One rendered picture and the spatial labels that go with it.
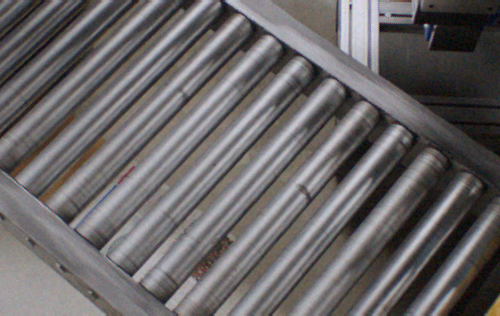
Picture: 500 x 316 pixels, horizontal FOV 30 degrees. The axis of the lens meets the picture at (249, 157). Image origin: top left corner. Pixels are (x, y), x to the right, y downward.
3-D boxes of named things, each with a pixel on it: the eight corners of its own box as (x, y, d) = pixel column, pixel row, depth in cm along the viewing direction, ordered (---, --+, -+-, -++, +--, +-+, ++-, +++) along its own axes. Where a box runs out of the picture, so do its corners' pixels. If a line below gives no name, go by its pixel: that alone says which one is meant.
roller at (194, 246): (337, 93, 154) (358, 97, 151) (145, 306, 139) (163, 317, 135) (324, 70, 152) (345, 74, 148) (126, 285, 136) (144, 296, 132)
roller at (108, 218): (289, 57, 156) (290, 40, 152) (95, 263, 141) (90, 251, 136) (266, 40, 158) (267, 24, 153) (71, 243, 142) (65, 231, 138)
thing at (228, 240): (249, 249, 221) (249, 247, 220) (169, 341, 212) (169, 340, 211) (135, 160, 231) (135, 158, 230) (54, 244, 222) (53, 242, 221)
